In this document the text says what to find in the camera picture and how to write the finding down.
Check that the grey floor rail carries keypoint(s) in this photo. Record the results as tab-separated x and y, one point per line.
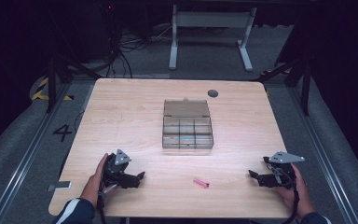
28	155
323	155

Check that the person's left hand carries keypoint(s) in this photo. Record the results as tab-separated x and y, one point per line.
91	186

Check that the yellow black hazard tape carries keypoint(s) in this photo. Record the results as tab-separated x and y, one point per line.
40	91

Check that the clear plastic compartment box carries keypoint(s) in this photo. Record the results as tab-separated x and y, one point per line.
187	124

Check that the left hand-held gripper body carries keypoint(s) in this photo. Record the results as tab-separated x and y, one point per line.
118	169

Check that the white metal desk frame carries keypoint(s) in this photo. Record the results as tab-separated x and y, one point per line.
211	20

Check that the grey metal bracket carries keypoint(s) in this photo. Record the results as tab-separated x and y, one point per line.
60	185

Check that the person's right hand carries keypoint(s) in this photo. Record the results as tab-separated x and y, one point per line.
301	193

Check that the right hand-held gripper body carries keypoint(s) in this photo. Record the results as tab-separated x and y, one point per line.
281	172

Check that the small pink stick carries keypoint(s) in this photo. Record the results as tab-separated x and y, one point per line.
201	183

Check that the black metal stand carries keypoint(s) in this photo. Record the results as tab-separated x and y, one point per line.
52	84
304	81

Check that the grey table grommet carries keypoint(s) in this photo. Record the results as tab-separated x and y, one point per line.
213	93

